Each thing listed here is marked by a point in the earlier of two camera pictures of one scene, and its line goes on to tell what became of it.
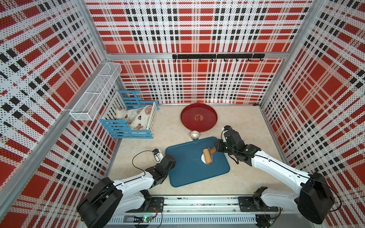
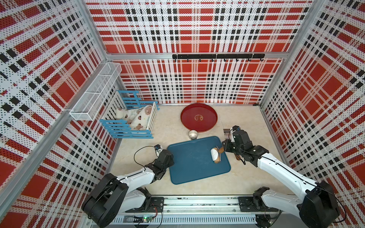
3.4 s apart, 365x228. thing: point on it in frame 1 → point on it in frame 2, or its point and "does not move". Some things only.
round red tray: x=199 y=117 does not move
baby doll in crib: x=137 y=118 does not move
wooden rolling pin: x=207 y=156 → x=221 y=150
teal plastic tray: x=189 y=168 does not move
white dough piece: x=203 y=158 → x=214 y=154
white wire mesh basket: x=88 y=107 does not move
